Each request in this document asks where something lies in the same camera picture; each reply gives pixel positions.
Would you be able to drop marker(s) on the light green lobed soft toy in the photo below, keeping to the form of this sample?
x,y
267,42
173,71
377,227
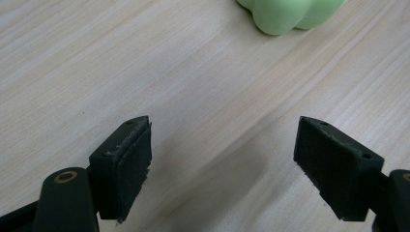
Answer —
x,y
283,13

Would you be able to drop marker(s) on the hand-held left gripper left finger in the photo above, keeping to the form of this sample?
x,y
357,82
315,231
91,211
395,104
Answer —
x,y
121,167

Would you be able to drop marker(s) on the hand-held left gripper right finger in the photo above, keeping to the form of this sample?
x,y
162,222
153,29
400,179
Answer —
x,y
335,167

